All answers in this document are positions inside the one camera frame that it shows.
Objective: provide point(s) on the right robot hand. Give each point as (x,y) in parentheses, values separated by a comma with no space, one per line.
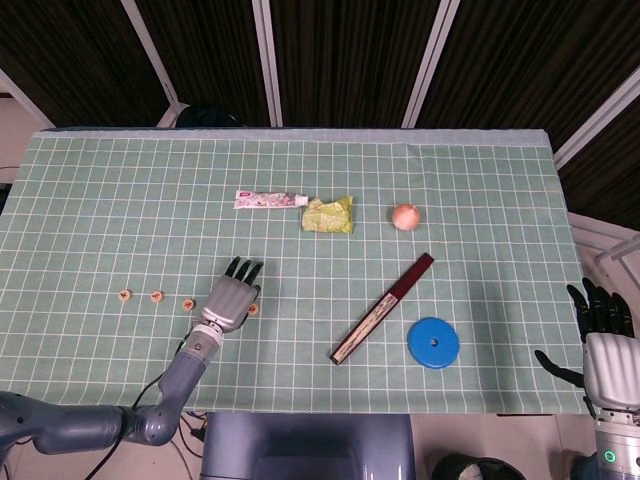
(612,370)

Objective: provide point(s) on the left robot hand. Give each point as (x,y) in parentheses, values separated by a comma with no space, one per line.
(227,302)

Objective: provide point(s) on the wooden chess piece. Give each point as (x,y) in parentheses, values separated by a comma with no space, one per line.
(188,304)
(254,310)
(157,296)
(125,295)

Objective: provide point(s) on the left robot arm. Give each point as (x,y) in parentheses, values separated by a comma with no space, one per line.
(185,370)

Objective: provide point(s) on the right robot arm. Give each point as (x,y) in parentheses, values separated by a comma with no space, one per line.
(620,450)

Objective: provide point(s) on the green grid tablecloth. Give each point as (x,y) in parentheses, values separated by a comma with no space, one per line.
(150,225)

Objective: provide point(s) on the white pink toothpaste tube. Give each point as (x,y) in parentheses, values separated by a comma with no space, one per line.
(265,200)

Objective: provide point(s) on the yellow-green snack bag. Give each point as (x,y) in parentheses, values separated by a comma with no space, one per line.
(327,217)

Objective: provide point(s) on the white metal rack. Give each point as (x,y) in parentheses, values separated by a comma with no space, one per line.
(595,235)

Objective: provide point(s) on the dark red folding fan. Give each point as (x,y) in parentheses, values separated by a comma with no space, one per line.
(380,310)

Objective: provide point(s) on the blue-grey robot torso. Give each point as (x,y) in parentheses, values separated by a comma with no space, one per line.
(300,450)

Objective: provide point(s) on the black chair back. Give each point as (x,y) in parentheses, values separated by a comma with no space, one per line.
(205,117)

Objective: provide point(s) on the blue disc with hole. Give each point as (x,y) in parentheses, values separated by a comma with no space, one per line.
(425,350)

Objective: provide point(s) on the black waste bin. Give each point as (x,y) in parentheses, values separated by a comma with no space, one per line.
(450,470)

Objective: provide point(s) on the onion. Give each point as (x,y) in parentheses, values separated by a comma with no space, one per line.
(406,216)

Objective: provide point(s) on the white partition frame post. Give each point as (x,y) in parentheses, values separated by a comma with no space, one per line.
(268,60)
(431,60)
(600,117)
(27,100)
(152,55)

